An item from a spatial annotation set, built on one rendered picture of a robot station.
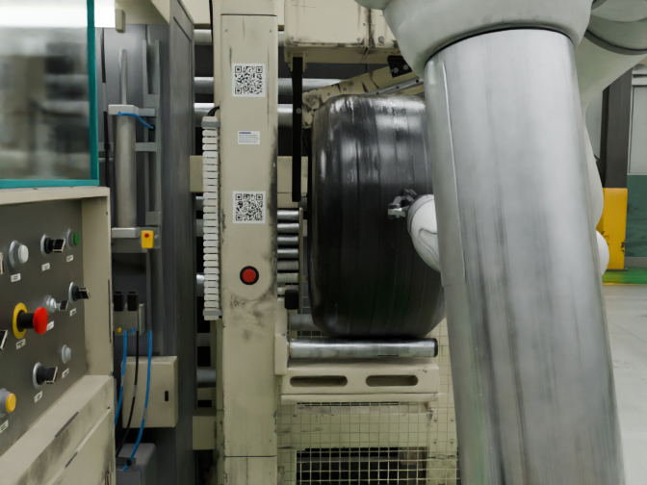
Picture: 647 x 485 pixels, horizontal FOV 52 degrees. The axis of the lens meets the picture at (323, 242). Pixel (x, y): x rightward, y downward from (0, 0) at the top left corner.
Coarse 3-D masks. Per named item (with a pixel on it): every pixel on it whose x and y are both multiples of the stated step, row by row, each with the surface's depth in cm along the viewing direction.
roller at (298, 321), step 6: (294, 318) 180; (300, 318) 180; (306, 318) 180; (294, 324) 179; (300, 324) 179; (306, 324) 179; (312, 324) 179; (294, 330) 181; (300, 330) 181; (306, 330) 181; (312, 330) 181; (318, 330) 181
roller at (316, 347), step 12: (300, 348) 151; (312, 348) 152; (324, 348) 152; (336, 348) 152; (348, 348) 152; (360, 348) 152; (372, 348) 152; (384, 348) 152; (396, 348) 152; (408, 348) 153; (420, 348) 153; (432, 348) 153
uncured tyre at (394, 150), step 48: (336, 96) 156; (384, 96) 154; (336, 144) 140; (384, 144) 139; (336, 192) 136; (384, 192) 136; (432, 192) 137; (336, 240) 137; (384, 240) 136; (336, 288) 140; (384, 288) 140; (432, 288) 141; (336, 336) 155; (384, 336) 154
